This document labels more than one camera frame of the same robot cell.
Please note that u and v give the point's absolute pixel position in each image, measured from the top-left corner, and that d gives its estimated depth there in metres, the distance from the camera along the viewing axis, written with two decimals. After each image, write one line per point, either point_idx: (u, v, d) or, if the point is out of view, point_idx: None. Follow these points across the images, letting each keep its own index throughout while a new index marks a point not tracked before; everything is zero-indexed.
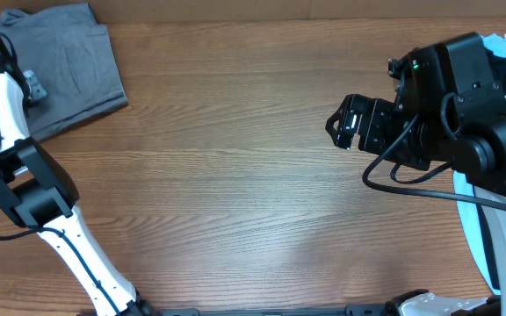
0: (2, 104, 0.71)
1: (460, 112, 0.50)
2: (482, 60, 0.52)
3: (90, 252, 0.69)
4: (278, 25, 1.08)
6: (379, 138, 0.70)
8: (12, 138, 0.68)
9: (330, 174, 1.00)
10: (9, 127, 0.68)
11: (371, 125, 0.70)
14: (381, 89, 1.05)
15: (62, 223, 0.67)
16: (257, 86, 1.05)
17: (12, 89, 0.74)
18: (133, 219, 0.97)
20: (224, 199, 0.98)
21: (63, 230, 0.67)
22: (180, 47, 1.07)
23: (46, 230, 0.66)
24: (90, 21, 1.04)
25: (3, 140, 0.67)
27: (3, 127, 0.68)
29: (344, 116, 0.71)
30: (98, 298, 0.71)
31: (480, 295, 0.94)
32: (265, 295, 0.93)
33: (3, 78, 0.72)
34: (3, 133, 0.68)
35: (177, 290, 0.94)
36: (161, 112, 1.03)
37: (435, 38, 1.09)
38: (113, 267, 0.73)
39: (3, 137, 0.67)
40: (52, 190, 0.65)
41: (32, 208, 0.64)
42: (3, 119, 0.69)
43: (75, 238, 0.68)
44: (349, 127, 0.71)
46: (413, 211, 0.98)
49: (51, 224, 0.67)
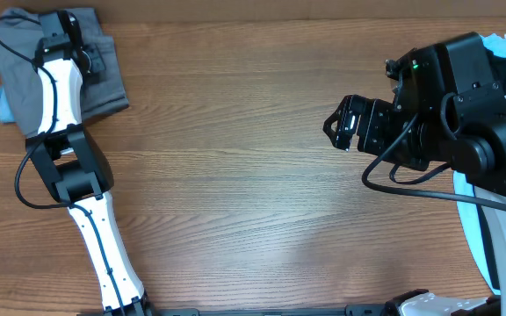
0: (62, 88, 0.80)
1: (460, 112, 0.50)
2: (481, 60, 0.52)
3: (110, 238, 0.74)
4: (278, 25, 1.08)
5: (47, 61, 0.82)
6: (378, 139, 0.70)
8: (66, 122, 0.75)
9: (330, 174, 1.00)
10: (65, 112, 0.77)
11: (370, 125, 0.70)
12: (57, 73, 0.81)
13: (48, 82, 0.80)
14: (381, 89, 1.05)
15: (91, 204, 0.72)
16: (257, 86, 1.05)
17: (75, 75, 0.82)
18: (133, 219, 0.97)
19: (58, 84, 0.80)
20: (224, 199, 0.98)
21: (91, 211, 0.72)
22: (180, 47, 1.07)
23: (75, 206, 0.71)
24: (94, 26, 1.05)
25: (57, 122, 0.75)
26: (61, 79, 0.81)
27: (59, 111, 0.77)
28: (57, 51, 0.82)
29: (343, 117, 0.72)
30: (106, 285, 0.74)
31: (480, 295, 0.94)
32: (265, 295, 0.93)
33: (68, 64, 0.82)
34: (59, 116, 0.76)
35: (177, 290, 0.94)
36: (161, 112, 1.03)
37: (435, 38, 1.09)
38: (127, 261, 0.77)
39: (58, 119, 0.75)
40: (90, 175, 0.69)
41: (70, 186, 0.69)
42: (61, 104, 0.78)
43: (100, 221, 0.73)
44: (347, 128, 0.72)
46: (413, 211, 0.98)
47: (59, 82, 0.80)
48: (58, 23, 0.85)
49: (81, 203, 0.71)
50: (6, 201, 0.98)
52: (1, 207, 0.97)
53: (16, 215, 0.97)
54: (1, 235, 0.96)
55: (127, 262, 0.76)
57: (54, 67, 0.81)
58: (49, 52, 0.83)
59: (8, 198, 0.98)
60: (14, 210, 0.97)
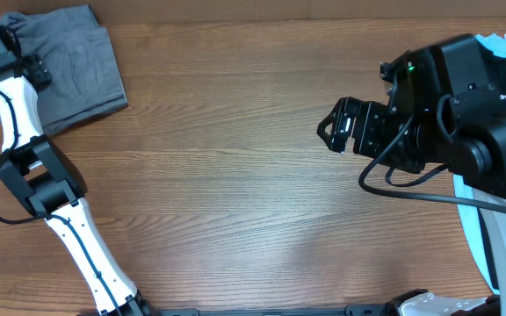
0: (19, 105, 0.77)
1: (457, 113, 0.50)
2: (477, 61, 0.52)
3: (92, 242, 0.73)
4: (278, 25, 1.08)
5: None
6: (373, 140, 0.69)
8: (28, 135, 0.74)
9: (330, 174, 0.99)
10: (25, 125, 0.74)
11: (365, 127, 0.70)
12: (10, 91, 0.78)
13: (3, 102, 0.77)
14: (381, 88, 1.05)
15: (68, 211, 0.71)
16: (257, 86, 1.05)
17: (29, 92, 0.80)
18: (133, 219, 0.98)
19: (14, 103, 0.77)
20: (224, 199, 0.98)
21: (69, 219, 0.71)
22: (180, 47, 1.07)
23: (54, 217, 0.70)
24: (90, 23, 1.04)
25: (20, 137, 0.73)
26: (16, 96, 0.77)
27: (19, 125, 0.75)
28: (7, 72, 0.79)
29: (339, 119, 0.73)
30: (97, 290, 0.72)
31: (480, 295, 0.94)
32: (265, 295, 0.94)
33: (19, 82, 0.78)
34: (19, 130, 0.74)
35: (177, 290, 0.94)
36: (161, 112, 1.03)
37: (435, 38, 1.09)
38: (115, 262, 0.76)
39: (19, 134, 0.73)
40: (62, 183, 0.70)
41: (44, 198, 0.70)
42: (21, 118, 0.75)
43: (81, 227, 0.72)
44: (343, 131, 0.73)
46: (413, 211, 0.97)
47: (14, 99, 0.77)
48: None
49: (58, 211, 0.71)
50: (6, 201, 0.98)
52: (2, 207, 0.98)
53: (16, 215, 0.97)
54: (1, 236, 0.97)
55: (114, 263, 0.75)
57: (6, 86, 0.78)
58: None
59: (9, 198, 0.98)
60: (14, 210, 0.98)
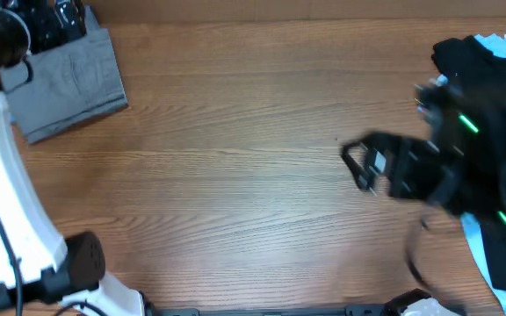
0: None
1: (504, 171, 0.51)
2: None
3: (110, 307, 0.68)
4: (278, 25, 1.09)
5: None
6: (409, 183, 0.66)
8: (32, 258, 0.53)
9: (330, 174, 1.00)
10: (25, 239, 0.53)
11: (398, 168, 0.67)
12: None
13: None
14: (381, 88, 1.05)
15: (84, 294, 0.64)
16: (257, 86, 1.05)
17: None
18: (133, 219, 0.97)
19: None
20: (224, 199, 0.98)
21: (85, 298, 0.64)
22: (180, 47, 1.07)
23: (68, 303, 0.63)
24: (91, 22, 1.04)
25: (20, 262, 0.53)
26: None
27: (15, 240, 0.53)
28: None
29: (370, 158, 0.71)
30: None
31: (480, 295, 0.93)
32: (265, 295, 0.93)
33: None
34: (17, 252, 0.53)
35: (176, 290, 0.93)
36: (161, 112, 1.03)
37: (435, 38, 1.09)
38: (126, 302, 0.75)
39: (18, 259, 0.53)
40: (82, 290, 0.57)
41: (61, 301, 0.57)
42: (10, 218, 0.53)
43: (96, 301, 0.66)
44: (374, 168, 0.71)
46: (412, 211, 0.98)
47: None
48: None
49: (74, 297, 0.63)
50: None
52: None
53: None
54: None
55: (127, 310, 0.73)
57: None
58: None
59: None
60: None
